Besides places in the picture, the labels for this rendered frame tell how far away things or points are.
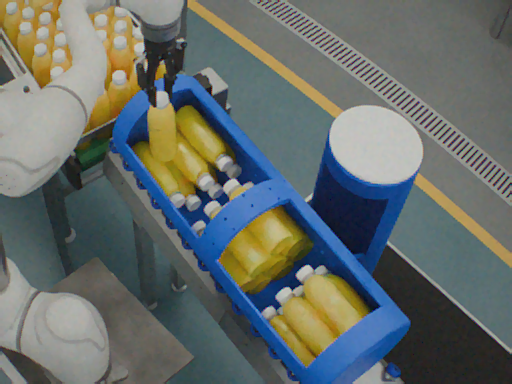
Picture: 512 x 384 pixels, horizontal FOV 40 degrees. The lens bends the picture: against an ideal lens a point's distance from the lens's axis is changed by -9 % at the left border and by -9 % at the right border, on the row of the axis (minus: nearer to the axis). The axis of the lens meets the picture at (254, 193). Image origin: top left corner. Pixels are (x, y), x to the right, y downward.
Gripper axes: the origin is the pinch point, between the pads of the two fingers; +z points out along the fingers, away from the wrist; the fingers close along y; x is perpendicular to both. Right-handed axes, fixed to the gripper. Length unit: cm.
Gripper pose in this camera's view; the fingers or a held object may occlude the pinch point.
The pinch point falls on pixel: (160, 90)
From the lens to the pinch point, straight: 177.7
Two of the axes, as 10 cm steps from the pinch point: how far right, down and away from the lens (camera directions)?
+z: -0.8, 5.5, 8.3
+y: 8.0, -4.6, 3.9
